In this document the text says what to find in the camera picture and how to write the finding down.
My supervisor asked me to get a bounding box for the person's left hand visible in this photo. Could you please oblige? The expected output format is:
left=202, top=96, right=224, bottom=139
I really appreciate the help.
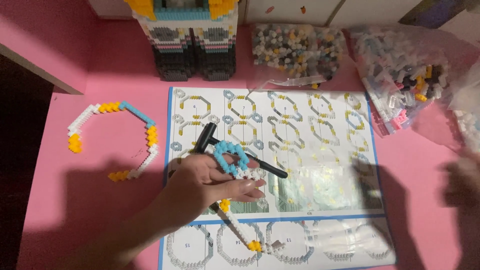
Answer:
left=164, top=152, right=268, bottom=217

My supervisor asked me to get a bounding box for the person's right hand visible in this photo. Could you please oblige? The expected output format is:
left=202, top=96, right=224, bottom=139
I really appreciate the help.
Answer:
left=452, top=147, right=480, bottom=184

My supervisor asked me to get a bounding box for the blue white yellow block chain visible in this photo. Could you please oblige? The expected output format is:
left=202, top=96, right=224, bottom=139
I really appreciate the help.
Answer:
left=212, top=140, right=287, bottom=255

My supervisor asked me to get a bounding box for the black plastic hammer tool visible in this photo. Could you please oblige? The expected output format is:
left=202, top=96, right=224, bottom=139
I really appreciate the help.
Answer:
left=192, top=122, right=289, bottom=179

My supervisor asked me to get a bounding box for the printed building instruction sheet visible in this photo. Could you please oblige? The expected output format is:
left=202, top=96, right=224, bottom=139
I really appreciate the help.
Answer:
left=157, top=86, right=397, bottom=270

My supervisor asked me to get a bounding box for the white yellow blue block arc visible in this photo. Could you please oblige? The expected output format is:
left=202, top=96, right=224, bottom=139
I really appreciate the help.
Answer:
left=67, top=100, right=160, bottom=183

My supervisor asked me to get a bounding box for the clear bag of mixed blocks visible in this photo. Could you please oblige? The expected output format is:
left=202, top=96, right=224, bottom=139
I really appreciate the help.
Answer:
left=250, top=23, right=349, bottom=90

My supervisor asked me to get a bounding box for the tall built block figure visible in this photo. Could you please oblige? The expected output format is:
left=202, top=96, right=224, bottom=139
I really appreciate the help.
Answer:
left=124, top=0, right=241, bottom=83

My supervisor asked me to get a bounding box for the white cabinet with stickers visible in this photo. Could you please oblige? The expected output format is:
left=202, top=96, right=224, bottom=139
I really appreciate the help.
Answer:
left=88, top=0, right=426, bottom=27

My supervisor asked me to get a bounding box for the large bag of pale blocks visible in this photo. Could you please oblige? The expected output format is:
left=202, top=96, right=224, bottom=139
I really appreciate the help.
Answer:
left=349, top=25, right=463, bottom=136

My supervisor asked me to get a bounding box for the clear bag of white blocks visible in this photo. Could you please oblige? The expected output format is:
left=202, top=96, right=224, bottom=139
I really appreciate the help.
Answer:
left=447, top=56, right=480, bottom=155

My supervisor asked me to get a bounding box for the dark slanted panel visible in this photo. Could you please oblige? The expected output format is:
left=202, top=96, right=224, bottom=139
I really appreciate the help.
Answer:
left=398, top=0, right=470, bottom=29

